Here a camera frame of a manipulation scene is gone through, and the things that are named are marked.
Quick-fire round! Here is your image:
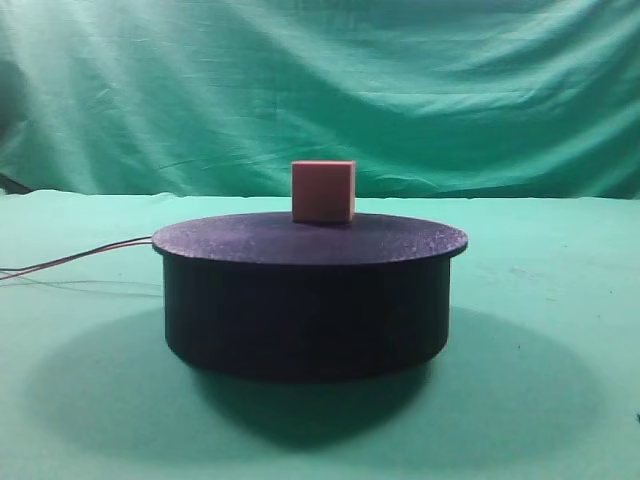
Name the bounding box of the green backdrop cloth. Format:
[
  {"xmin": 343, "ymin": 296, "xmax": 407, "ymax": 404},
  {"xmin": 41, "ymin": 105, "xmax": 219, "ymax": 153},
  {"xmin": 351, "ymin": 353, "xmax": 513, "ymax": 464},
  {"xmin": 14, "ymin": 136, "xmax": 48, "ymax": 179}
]
[{"xmin": 1, "ymin": 1, "xmax": 639, "ymax": 199}]

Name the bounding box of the black wire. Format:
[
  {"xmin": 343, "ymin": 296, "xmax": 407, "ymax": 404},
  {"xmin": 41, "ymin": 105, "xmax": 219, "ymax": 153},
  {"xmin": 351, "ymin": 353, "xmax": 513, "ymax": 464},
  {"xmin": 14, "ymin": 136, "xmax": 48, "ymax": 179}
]
[{"xmin": 0, "ymin": 240, "xmax": 156, "ymax": 282}]

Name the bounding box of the black round turntable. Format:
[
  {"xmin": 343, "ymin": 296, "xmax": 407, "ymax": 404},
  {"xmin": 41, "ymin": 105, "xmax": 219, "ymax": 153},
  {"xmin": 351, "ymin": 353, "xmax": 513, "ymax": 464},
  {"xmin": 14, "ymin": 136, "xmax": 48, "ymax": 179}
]
[{"xmin": 151, "ymin": 212, "xmax": 468, "ymax": 384}]

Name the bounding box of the green table cloth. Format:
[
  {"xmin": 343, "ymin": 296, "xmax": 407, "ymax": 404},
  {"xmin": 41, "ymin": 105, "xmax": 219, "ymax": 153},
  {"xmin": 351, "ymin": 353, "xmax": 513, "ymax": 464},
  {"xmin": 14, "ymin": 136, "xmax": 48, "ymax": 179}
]
[{"xmin": 1, "ymin": 198, "xmax": 639, "ymax": 479}]

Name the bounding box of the pink cube block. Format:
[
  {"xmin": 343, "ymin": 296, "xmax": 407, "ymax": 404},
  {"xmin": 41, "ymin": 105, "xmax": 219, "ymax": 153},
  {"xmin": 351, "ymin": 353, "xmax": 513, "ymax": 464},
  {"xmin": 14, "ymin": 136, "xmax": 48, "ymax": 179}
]
[{"xmin": 291, "ymin": 160, "xmax": 356, "ymax": 224}]

